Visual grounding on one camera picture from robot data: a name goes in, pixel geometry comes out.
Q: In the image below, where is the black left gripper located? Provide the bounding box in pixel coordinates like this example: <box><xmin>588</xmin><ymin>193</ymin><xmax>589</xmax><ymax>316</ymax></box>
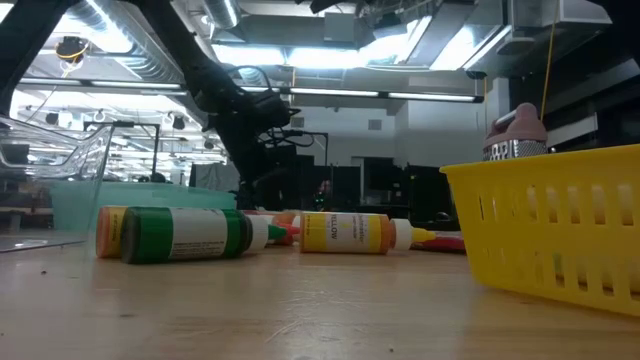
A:
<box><xmin>215</xmin><ymin>112</ymin><xmax>274</xmax><ymax>209</ymax></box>

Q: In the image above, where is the red paint bottle white cap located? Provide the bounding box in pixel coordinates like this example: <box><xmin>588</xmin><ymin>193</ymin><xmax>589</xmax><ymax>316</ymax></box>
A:
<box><xmin>257</xmin><ymin>210</ymin><xmax>302</xmax><ymax>247</ymax></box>

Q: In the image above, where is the yellow paint bottle white cap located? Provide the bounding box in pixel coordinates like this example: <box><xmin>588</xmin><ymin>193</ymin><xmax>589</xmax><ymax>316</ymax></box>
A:
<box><xmin>95</xmin><ymin>204</ymin><xmax>129</xmax><ymax>259</ymax></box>
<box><xmin>298</xmin><ymin>211</ymin><xmax>437</xmax><ymax>256</ymax></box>

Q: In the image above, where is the green paint bottle white cap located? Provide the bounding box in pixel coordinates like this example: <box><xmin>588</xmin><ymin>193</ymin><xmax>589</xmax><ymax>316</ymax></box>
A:
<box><xmin>119</xmin><ymin>206</ymin><xmax>289</xmax><ymax>265</ymax></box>

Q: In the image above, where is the clear plastic container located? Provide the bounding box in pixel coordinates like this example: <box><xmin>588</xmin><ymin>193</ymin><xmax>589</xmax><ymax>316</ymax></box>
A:
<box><xmin>0</xmin><ymin>113</ymin><xmax>114</xmax><ymax>252</ymax></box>

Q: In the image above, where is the red packet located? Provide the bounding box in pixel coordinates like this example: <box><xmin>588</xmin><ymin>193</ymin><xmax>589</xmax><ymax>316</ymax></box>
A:
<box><xmin>410</xmin><ymin>230</ymin><xmax>467</xmax><ymax>254</ymax></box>

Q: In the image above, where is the teal plastic tray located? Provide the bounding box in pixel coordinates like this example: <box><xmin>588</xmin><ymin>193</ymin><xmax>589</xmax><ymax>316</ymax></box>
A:
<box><xmin>49</xmin><ymin>180</ymin><xmax>237</xmax><ymax>234</ymax></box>

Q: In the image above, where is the long ceiling light bar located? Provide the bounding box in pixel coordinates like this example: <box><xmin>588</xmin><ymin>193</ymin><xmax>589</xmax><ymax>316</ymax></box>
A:
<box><xmin>17</xmin><ymin>77</ymin><xmax>189</xmax><ymax>97</ymax></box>
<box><xmin>239</xmin><ymin>85</ymin><xmax>484</xmax><ymax>105</ymax></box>

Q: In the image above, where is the yellow plastic slotted basket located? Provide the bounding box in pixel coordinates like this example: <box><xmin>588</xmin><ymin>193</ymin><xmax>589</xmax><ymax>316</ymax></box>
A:
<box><xmin>439</xmin><ymin>143</ymin><xmax>640</xmax><ymax>319</ymax></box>

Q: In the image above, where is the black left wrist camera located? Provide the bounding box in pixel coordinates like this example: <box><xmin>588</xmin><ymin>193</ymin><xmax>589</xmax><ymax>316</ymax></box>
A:
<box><xmin>249</xmin><ymin>91</ymin><xmax>293</xmax><ymax>132</ymax></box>

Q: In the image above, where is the silver ventilation duct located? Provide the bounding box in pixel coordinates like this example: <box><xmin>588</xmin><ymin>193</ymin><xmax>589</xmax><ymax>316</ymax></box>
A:
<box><xmin>199</xmin><ymin>0</ymin><xmax>241</xmax><ymax>30</ymax></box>

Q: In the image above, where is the yellow black cable reel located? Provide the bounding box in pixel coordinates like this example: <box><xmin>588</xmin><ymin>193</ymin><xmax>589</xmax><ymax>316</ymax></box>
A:
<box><xmin>54</xmin><ymin>35</ymin><xmax>90</xmax><ymax>65</ymax></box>

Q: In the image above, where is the metal box grater pink handle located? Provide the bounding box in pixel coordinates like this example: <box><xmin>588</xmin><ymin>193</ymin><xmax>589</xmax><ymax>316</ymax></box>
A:
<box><xmin>482</xmin><ymin>102</ymin><xmax>550</xmax><ymax>162</ymax></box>

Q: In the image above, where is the yellow hanging cable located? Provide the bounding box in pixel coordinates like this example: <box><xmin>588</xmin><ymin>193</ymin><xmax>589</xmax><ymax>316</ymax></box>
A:
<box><xmin>539</xmin><ymin>0</ymin><xmax>560</xmax><ymax>121</ymax></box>

